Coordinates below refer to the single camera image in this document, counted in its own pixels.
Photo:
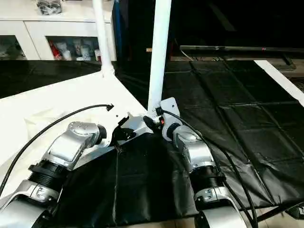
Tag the white plastic table top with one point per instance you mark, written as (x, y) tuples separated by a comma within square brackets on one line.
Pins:
[(47, 109)]

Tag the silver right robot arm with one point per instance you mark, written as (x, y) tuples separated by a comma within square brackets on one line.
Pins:
[(194, 152)]

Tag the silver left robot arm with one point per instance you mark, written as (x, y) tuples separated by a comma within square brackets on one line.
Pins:
[(71, 147)]

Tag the black work mat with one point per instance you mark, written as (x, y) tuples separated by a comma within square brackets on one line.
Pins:
[(237, 118)]

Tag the small tan box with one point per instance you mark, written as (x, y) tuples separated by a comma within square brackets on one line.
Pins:
[(149, 49)]

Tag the small white cup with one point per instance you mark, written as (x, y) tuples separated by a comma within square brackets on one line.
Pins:
[(98, 55)]

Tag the red bottle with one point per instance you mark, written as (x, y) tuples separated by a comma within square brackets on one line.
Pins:
[(54, 50)]

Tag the white flat strip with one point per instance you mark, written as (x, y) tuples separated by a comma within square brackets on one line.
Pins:
[(280, 80)]

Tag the white glass-door cabinet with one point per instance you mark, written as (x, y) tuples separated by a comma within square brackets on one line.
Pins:
[(28, 26)]

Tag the grey crumpled object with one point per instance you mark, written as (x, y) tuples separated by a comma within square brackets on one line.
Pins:
[(49, 6)]

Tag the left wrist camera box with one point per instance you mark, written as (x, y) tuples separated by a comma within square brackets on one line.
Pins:
[(114, 118)]

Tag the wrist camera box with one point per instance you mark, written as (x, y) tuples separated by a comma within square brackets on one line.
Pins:
[(170, 108), (114, 118)]

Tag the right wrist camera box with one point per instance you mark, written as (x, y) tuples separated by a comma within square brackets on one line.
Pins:
[(170, 108)]

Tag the dark long rail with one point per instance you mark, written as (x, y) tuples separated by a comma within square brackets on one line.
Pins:
[(247, 49)]

